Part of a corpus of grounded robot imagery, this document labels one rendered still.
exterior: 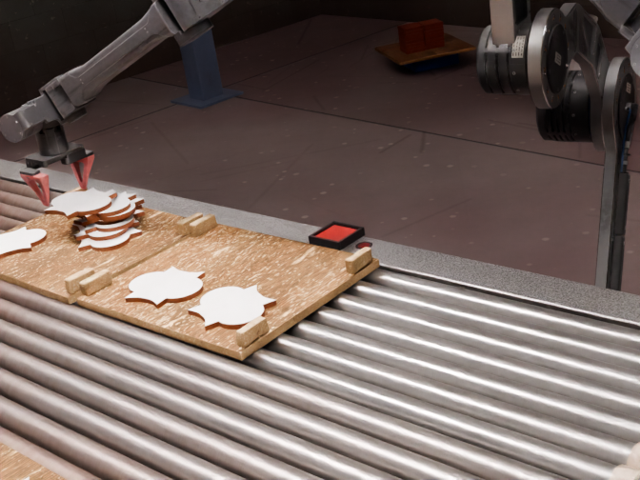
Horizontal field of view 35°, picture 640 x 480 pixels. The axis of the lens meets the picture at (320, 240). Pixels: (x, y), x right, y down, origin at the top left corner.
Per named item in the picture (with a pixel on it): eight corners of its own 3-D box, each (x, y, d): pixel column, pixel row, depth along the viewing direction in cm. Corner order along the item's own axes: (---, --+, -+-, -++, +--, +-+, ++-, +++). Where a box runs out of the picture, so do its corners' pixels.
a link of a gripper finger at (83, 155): (54, 195, 208) (44, 152, 204) (81, 183, 213) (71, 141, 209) (75, 199, 204) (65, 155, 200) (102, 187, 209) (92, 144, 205)
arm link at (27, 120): (91, 110, 196) (67, 71, 194) (52, 130, 187) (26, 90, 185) (55, 135, 203) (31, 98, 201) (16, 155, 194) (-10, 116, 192)
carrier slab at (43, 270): (90, 200, 229) (89, 193, 229) (211, 230, 203) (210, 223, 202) (-48, 262, 207) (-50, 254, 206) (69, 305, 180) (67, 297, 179)
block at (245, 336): (262, 329, 158) (260, 313, 157) (271, 330, 157) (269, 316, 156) (236, 346, 154) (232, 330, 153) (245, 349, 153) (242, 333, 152)
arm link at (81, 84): (220, 22, 171) (186, -34, 170) (200, 31, 167) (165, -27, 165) (84, 120, 199) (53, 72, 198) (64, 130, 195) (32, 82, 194)
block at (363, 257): (366, 259, 176) (364, 245, 175) (374, 261, 175) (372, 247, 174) (345, 273, 172) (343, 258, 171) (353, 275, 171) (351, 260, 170)
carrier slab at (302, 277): (217, 230, 202) (215, 222, 202) (380, 267, 176) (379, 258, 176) (77, 306, 179) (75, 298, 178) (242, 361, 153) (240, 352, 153)
